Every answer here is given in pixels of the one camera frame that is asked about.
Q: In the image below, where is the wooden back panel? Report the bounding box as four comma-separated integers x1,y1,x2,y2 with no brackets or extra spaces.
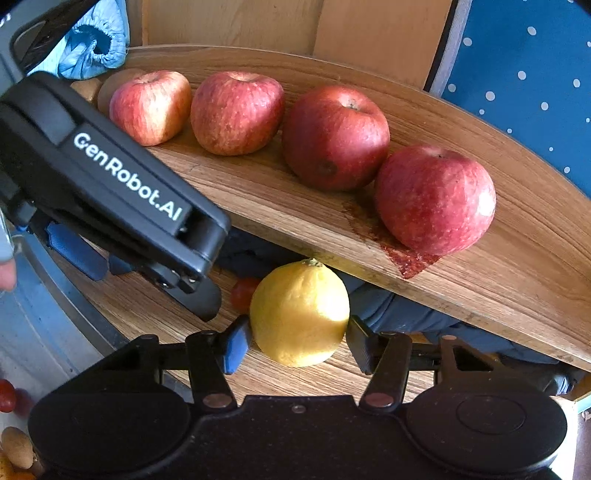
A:
126,0,458,88

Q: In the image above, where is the red cherry tomato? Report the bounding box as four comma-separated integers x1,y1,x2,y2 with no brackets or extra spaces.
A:
230,277,260,314
0,379,17,413

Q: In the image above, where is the blue dotted fabric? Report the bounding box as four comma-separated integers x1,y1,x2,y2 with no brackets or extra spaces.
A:
431,0,590,193

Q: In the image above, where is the blue elastic cuff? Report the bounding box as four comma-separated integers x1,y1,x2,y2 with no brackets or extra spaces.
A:
30,0,130,81

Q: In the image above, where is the large orange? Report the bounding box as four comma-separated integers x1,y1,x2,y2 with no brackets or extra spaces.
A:
11,471,36,480

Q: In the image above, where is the yellow lemon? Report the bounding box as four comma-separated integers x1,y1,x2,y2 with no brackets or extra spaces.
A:
249,258,351,368

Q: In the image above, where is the curved wooden shelf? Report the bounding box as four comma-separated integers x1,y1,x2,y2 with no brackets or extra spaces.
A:
68,44,591,372

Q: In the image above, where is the rightmost red apple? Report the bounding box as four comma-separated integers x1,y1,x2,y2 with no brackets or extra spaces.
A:
375,146,497,256

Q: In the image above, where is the pale red apple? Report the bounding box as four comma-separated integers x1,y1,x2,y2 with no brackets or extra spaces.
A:
108,70,192,147

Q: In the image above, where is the pink red apple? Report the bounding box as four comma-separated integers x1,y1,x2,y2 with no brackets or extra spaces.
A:
190,71,286,156

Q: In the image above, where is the left kiwi on shelf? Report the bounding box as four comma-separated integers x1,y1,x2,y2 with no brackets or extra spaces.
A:
70,78,102,107

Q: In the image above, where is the small brown kiwi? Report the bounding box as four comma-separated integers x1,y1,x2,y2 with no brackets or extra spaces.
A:
1,427,35,470

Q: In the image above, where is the dark red apple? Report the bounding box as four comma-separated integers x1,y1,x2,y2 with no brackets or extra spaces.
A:
281,85,391,192

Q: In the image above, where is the yellow-green pear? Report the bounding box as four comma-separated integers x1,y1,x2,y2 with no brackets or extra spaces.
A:
0,452,14,480

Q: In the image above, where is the metal tray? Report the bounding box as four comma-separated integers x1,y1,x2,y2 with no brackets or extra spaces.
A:
1,233,139,425

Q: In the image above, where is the dark blue quilted cloth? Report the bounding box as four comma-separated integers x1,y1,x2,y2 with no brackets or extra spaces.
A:
217,229,586,395

